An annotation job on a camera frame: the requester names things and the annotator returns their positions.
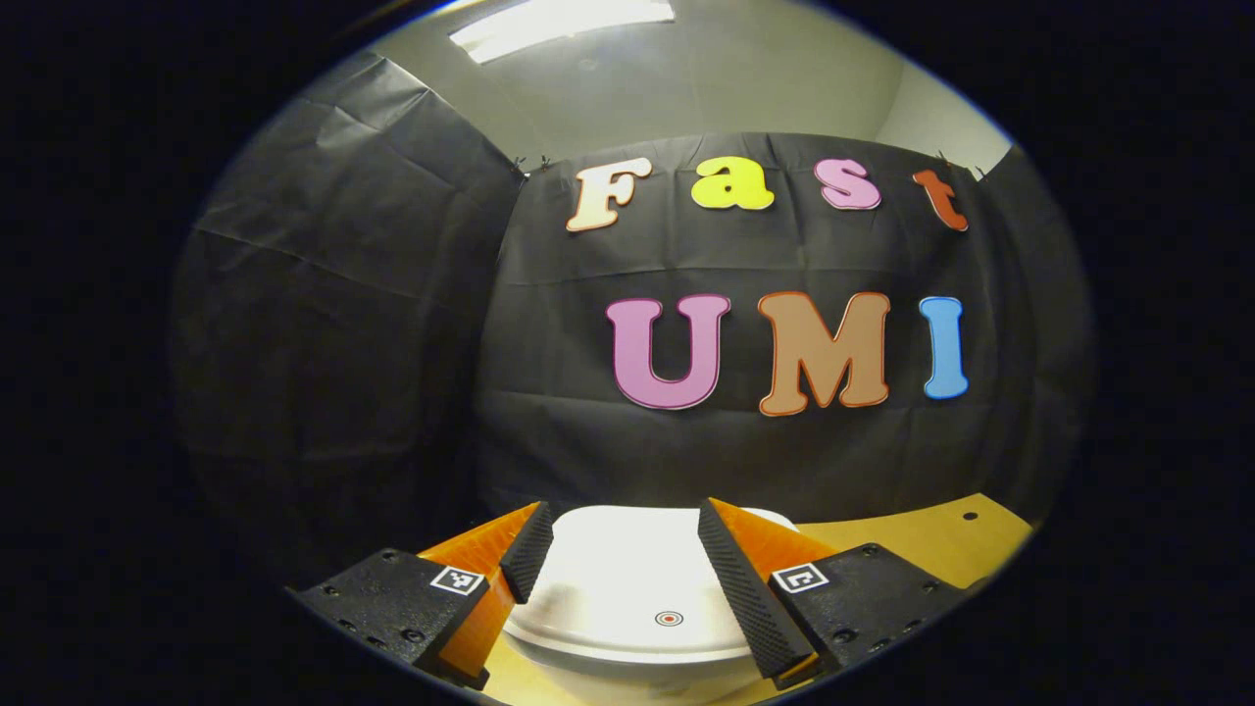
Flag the ceiling light panel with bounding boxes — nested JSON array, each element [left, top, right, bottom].
[[449, 0, 678, 65]]

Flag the black backdrop cloth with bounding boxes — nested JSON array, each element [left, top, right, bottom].
[[167, 51, 1097, 589]]

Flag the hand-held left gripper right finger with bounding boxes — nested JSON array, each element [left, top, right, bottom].
[[698, 497, 967, 690]]

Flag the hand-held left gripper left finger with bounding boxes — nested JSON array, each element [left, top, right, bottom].
[[289, 500, 555, 690]]

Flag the white desktop garbage bin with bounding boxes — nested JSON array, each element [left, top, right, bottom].
[[502, 505, 800, 706]]

